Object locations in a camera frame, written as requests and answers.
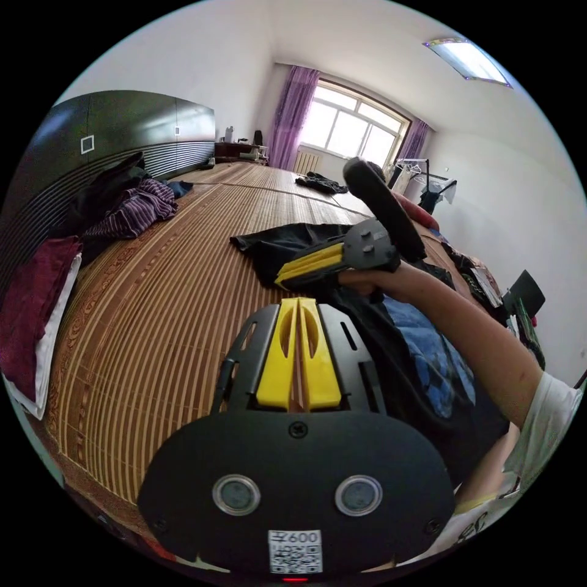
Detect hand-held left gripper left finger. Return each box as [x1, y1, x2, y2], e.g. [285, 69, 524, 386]
[256, 298, 301, 411]

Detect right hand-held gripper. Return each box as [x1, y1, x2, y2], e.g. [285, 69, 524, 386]
[274, 218, 402, 290]

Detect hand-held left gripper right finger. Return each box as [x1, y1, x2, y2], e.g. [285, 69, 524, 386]
[298, 297, 343, 412]

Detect black t-shirt with blue print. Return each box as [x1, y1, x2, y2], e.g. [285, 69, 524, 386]
[229, 223, 512, 488]

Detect person's right forearm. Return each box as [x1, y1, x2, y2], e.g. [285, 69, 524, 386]
[392, 261, 547, 430]

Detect person's right hand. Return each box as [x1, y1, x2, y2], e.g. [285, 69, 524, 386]
[340, 263, 415, 303]

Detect crumpled black garment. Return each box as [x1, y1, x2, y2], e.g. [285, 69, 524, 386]
[294, 171, 350, 195]

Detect white radiator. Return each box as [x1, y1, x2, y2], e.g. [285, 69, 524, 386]
[293, 150, 325, 175]

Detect bed with woven mat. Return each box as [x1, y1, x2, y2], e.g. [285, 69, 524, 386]
[0, 89, 512, 566]

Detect clothes rack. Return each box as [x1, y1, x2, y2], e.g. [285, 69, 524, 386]
[389, 157, 458, 215]

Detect dark wooden desk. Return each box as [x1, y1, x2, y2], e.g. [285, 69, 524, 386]
[214, 125, 270, 166]

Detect window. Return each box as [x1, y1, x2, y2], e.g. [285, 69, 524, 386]
[298, 79, 412, 162]

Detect wide purple curtain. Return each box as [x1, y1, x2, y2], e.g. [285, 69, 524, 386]
[267, 64, 321, 172]

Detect narrow purple curtain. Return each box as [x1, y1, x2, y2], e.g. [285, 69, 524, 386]
[396, 117, 430, 178]

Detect pile of clothes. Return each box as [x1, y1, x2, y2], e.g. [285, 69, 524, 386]
[48, 151, 195, 268]

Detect person's body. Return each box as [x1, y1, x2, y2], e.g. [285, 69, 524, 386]
[451, 370, 587, 572]

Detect stack of folded clothes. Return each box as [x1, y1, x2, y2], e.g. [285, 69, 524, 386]
[0, 235, 84, 421]

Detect ceiling lamp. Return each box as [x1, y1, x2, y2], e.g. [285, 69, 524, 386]
[422, 37, 512, 87]

